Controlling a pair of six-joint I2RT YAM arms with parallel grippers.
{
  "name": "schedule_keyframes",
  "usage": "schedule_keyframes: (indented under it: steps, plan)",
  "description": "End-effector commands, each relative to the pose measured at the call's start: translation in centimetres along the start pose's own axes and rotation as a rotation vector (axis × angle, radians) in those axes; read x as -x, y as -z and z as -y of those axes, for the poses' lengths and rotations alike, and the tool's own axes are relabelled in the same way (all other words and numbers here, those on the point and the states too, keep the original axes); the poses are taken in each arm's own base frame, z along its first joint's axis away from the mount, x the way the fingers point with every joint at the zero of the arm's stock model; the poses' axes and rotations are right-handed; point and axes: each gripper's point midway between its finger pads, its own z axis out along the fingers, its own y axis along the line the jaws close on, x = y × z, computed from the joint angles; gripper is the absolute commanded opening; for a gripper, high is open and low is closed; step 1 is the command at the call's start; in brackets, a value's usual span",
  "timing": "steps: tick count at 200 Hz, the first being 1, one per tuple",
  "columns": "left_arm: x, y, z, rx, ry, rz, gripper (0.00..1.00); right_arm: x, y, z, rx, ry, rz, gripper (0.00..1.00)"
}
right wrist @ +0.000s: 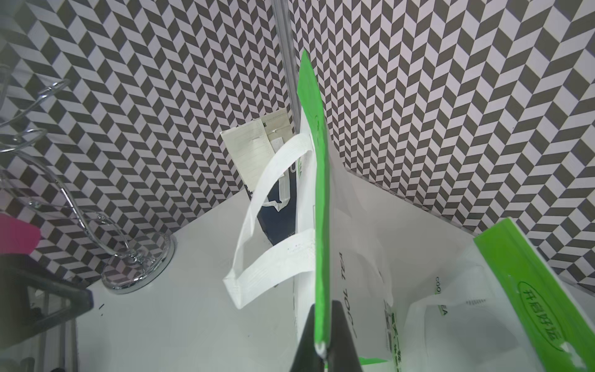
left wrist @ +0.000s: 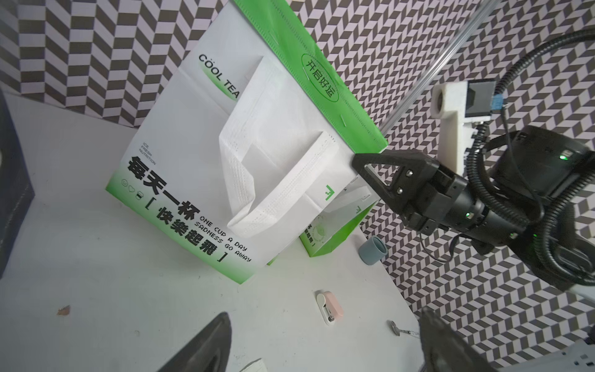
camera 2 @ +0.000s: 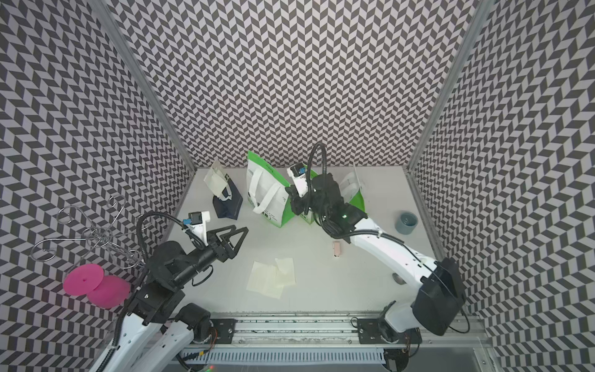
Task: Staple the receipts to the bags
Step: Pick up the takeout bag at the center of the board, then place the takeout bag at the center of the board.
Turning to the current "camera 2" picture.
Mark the navy and cream tote bag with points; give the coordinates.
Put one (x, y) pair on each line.
(227, 199)

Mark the pink plastic disc spool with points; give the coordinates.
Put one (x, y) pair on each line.
(104, 291)

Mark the blue-grey ceramic cup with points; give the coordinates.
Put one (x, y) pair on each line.
(406, 223)

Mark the green white tea bag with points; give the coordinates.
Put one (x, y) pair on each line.
(308, 216)
(351, 188)
(266, 190)

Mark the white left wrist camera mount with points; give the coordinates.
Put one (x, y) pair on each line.
(196, 223)

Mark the pink stapler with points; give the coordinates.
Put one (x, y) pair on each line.
(336, 249)

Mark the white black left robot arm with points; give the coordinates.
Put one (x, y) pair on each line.
(158, 297)

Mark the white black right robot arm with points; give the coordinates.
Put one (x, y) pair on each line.
(438, 286)

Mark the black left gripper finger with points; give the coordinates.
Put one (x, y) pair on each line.
(233, 241)
(217, 235)

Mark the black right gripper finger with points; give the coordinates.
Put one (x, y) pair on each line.
(297, 206)
(293, 193)

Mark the silver wire rack stand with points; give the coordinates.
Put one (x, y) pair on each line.
(92, 237)

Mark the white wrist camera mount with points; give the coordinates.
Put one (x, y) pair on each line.
(196, 223)
(297, 172)

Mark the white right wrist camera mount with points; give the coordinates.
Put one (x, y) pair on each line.
(297, 172)

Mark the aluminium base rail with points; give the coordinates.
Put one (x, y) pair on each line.
(283, 339)

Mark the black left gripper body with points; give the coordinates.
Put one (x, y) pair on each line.
(208, 254)

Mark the silver spoon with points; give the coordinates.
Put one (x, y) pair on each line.
(399, 280)

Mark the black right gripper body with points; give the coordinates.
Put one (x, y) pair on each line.
(311, 204)

